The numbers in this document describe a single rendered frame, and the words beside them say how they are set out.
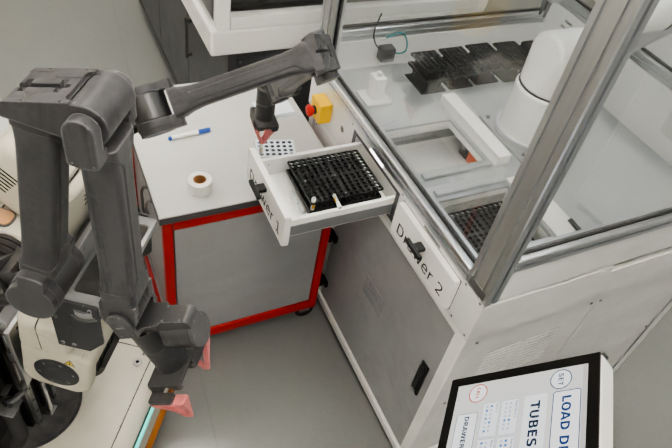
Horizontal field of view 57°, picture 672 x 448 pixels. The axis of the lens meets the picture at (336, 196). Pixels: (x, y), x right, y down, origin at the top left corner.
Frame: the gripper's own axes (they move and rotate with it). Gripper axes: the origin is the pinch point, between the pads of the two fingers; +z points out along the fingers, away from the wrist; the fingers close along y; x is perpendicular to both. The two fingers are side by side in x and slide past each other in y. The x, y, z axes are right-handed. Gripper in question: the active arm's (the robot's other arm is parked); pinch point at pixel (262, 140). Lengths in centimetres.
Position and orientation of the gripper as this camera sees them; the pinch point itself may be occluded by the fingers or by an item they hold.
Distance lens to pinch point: 192.6
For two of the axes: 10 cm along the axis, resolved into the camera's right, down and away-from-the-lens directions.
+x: -9.3, 1.2, -3.4
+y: -3.2, -6.8, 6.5
